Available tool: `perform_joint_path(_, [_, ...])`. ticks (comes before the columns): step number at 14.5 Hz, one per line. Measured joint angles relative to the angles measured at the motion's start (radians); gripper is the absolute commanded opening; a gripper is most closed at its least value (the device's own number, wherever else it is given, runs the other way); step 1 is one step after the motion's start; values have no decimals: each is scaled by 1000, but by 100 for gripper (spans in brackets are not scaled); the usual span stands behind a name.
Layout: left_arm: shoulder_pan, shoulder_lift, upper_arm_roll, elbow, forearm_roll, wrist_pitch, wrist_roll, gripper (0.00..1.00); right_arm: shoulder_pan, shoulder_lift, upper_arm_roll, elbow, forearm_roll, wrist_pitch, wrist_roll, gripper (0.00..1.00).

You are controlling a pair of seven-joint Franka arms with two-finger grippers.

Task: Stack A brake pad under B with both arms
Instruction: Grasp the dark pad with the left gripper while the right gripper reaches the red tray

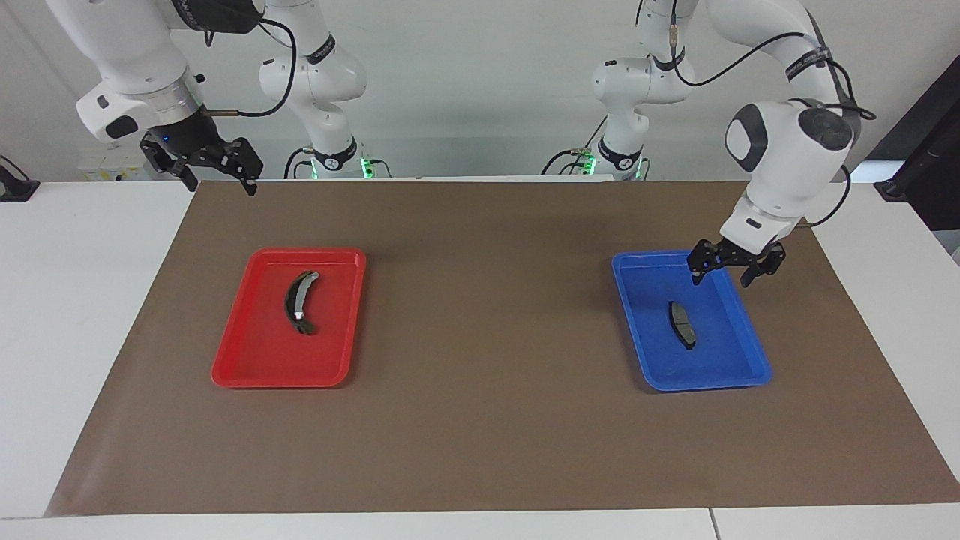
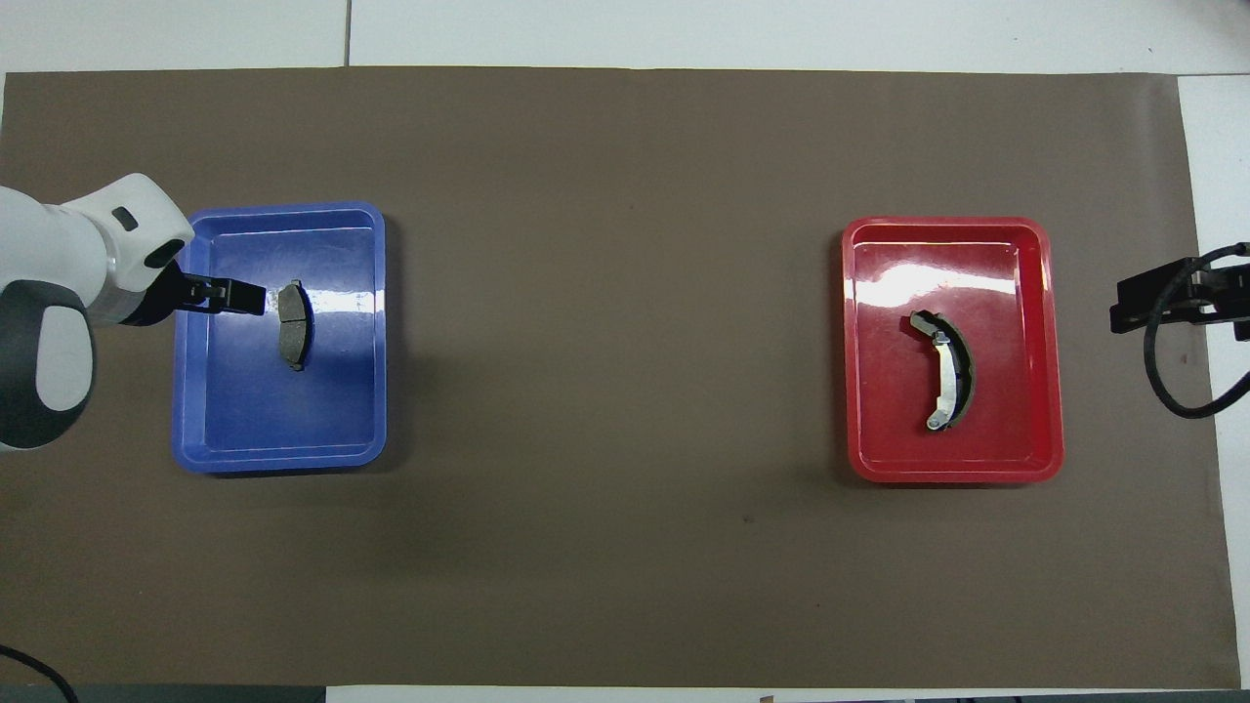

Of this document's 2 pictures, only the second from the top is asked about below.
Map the curved brake shoe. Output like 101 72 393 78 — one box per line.
909 309 977 434

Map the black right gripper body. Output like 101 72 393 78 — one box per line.
1196 256 1250 343

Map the blue plastic tray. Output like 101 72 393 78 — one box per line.
172 201 389 476

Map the grey brake pad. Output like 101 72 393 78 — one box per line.
276 279 315 373

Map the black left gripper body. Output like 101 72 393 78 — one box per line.
137 262 211 327

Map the red plastic tray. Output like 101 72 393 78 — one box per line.
842 216 1065 485

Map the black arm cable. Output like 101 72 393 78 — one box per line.
0 643 79 703
1143 242 1250 420

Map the brown table mat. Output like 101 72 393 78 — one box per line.
0 66 1241 688

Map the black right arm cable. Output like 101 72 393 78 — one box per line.
1143 242 1250 420

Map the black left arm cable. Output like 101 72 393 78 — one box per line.
0 643 79 703

